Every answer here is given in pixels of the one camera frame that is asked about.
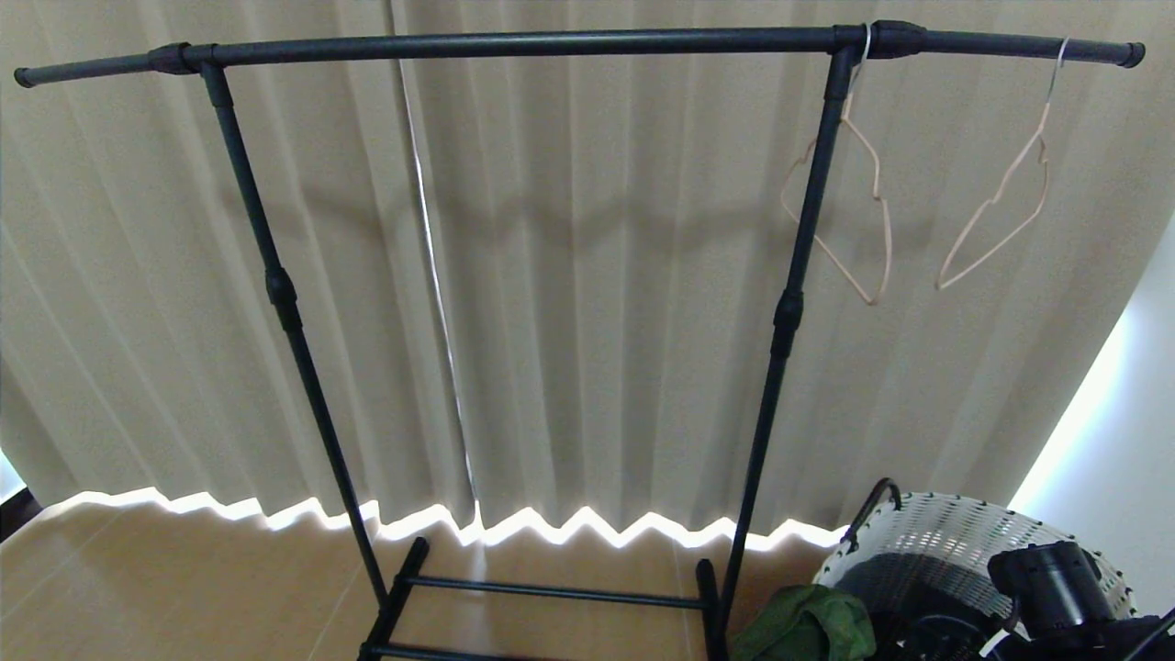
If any pink clothes hanger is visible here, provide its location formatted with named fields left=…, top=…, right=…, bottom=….
left=936, top=39, right=1070, bottom=291
left=780, top=26, right=893, bottom=307

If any green garment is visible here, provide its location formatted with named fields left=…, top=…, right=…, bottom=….
left=730, top=585, right=878, bottom=661

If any black clothes rack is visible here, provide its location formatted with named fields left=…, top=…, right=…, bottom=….
left=14, top=20, right=1147, bottom=661

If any white laundry basket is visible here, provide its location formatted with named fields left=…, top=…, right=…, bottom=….
left=812, top=477, right=1139, bottom=661

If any beige curtain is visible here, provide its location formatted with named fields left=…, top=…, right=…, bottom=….
left=0, top=0, right=1175, bottom=552

